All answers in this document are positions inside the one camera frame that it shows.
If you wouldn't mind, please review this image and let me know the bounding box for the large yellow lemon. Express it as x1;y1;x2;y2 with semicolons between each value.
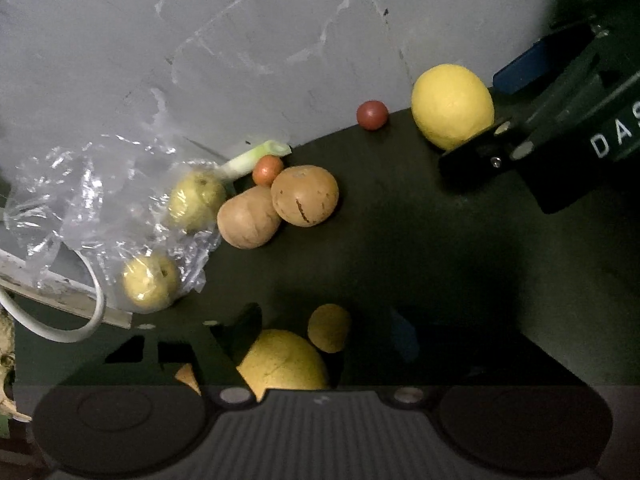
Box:
411;64;495;151

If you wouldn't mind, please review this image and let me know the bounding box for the small kiwi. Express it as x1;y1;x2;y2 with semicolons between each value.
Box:
307;304;348;354

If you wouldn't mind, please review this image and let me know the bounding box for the small red tomato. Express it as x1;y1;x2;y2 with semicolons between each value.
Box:
356;100;390;131

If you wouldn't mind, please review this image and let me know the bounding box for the brown striped fruit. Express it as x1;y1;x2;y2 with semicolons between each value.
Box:
217;185;281;249
270;165;340;228

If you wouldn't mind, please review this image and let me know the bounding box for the small orange tomato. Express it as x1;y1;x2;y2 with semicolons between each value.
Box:
252;155;284;188

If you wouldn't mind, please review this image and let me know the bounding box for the left bagged pear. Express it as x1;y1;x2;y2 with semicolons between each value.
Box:
122;254;180;311

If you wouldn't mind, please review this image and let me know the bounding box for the bagged pear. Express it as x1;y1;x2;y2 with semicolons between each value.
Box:
167;169;227;233
122;254;180;311

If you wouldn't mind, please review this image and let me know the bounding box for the clear plastic bag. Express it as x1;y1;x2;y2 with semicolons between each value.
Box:
4;140;228;313

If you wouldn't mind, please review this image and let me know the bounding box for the right bagged pear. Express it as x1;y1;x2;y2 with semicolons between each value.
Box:
167;169;227;233

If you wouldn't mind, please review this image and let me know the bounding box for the green leek stalk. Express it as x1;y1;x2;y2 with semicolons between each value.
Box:
217;140;292;181

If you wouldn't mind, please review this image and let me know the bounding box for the white hose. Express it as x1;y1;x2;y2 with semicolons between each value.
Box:
0;249;108;345

